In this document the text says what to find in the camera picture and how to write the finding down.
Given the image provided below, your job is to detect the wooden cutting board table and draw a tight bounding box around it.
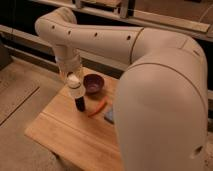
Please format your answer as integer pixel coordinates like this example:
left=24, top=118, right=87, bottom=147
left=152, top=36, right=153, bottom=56
left=25, top=68, right=124, bottom=171

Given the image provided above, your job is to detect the purple bowl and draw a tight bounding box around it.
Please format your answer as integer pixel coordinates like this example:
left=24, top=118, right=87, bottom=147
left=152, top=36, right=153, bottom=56
left=83, top=74, right=104, bottom=94

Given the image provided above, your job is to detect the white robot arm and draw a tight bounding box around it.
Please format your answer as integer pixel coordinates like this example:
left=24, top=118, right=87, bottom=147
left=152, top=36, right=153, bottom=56
left=35, top=7, right=208, bottom=171

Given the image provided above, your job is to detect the blue sponge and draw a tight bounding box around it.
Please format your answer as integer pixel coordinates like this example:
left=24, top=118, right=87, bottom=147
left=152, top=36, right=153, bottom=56
left=104, top=109, right=114, bottom=124

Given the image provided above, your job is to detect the orange carrot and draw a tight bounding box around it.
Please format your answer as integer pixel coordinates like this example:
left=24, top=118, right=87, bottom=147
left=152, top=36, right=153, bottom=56
left=88, top=99, right=107, bottom=117

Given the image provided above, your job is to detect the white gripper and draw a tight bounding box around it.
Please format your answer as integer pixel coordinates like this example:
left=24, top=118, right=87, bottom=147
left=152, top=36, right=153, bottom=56
left=55, top=49, right=84, bottom=84

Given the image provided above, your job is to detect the black eraser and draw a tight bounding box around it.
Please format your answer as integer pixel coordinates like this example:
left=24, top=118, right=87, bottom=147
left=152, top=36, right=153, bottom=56
left=75, top=97, right=85, bottom=112

